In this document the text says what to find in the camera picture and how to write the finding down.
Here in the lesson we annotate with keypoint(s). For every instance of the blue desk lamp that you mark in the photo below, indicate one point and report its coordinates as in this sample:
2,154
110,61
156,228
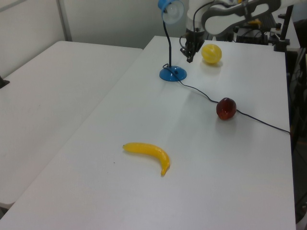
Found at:
173,73

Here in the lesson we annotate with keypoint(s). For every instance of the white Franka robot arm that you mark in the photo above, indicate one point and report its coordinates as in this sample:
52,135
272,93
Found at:
230,16

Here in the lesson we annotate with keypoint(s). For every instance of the yellow banana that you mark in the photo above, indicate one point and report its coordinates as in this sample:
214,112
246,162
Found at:
151,150

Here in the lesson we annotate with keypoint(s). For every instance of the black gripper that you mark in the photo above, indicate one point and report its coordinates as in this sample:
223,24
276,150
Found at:
193,42

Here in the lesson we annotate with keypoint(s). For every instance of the black equipment box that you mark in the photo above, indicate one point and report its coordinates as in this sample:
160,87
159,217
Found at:
251,36

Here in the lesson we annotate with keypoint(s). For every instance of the red apple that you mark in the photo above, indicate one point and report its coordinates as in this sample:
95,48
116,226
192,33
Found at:
226,108

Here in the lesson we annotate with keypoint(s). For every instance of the black pole with clamp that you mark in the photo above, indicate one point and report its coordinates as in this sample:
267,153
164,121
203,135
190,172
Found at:
285,28

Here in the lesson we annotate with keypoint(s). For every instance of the small yellow object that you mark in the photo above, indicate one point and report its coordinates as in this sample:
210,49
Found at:
254,22

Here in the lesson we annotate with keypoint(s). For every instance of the black table clamp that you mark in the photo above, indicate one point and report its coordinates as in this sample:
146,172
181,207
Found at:
3,82

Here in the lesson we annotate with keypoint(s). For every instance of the yellow round melon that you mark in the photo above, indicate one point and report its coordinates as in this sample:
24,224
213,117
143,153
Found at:
211,54

